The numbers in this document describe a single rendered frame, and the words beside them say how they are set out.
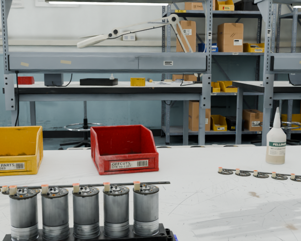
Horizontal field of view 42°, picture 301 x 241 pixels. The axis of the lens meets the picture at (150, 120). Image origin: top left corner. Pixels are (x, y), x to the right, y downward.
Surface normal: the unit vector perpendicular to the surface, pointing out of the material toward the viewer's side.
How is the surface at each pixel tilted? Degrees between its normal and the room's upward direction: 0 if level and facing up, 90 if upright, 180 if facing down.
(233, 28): 92
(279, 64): 90
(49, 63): 90
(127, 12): 90
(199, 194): 0
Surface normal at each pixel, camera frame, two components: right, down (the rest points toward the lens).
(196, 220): 0.00, -0.99
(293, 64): 0.10, 0.15
